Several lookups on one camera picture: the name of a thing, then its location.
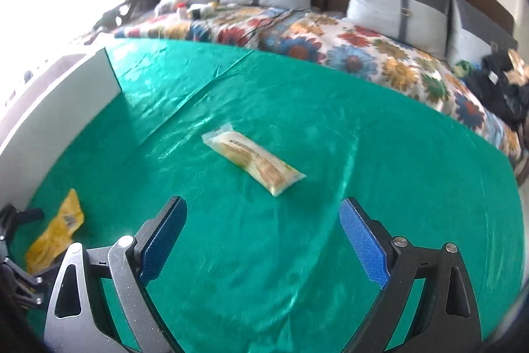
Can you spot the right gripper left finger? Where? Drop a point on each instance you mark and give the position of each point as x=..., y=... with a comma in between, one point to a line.
x=78, y=317

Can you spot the yellow snack bag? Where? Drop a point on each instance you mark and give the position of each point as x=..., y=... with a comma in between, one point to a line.
x=57, y=236

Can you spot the black bag pile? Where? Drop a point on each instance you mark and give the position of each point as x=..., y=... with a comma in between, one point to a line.
x=500, y=87

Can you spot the green table cloth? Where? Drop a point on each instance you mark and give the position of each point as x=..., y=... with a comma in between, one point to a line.
x=251, y=272

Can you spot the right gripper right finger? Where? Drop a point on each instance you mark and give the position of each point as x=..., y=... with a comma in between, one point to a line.
x=446, y=318

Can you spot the white cardboard box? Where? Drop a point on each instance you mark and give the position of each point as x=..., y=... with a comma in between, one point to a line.
x=48, y=117

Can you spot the far right grey pillow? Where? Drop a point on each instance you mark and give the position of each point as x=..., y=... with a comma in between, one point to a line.
x=473, y=35

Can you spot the white red-cap bottle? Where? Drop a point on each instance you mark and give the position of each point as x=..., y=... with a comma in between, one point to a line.
x=181, y=11

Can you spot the pale long snack packet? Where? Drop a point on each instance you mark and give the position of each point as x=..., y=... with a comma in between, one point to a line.
x=271, y=172

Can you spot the floral bed sheet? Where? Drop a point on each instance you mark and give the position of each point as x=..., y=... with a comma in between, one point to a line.
x=329, y=40

